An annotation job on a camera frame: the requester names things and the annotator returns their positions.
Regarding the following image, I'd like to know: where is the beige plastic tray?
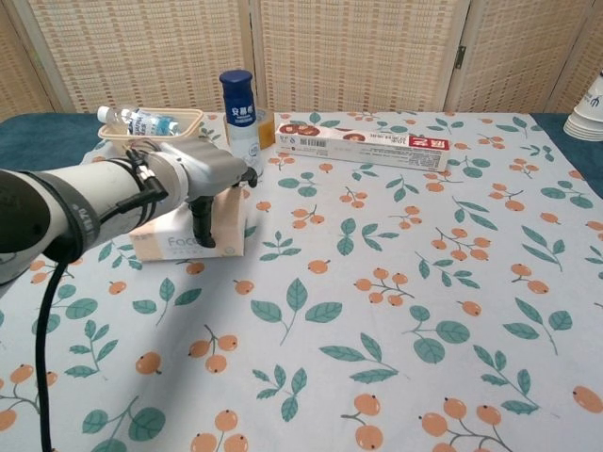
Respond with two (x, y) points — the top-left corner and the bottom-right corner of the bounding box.
(97, 107), (204, 154)

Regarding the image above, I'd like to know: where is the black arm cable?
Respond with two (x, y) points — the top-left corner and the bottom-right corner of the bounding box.
(36, 244), (84, 452)

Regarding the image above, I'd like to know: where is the pink and white tissue pack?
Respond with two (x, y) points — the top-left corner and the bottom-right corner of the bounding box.
(129, 186), (250, 261)

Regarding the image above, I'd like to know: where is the stack of white paper cups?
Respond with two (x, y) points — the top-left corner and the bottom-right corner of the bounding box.
(563, 70), (603, 141)

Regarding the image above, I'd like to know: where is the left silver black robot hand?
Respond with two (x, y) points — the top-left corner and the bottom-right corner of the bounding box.
(159, 139), (259, 250)

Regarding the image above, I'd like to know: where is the clear plastic water bottle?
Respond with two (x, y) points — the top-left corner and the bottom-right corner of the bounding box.
(97, 105), (182, 138)

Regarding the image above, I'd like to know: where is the brown packing tape roll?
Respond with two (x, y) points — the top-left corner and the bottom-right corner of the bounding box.
(222, 110), (276, 151)

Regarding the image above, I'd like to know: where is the floral leaf print tablecloth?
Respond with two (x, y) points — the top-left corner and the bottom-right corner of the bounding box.
(0, 110), (603, 452)

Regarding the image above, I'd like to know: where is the woven folding screen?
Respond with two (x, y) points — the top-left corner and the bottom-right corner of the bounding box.
(0, 0), (603, 117)

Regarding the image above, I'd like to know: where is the blue capped white bottle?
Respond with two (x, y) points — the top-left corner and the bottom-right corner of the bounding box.
(219, 69), (263, 180)

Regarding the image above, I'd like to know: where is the long white red wrap box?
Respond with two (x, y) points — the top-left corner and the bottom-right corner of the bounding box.
(274, 121), (453, 171)

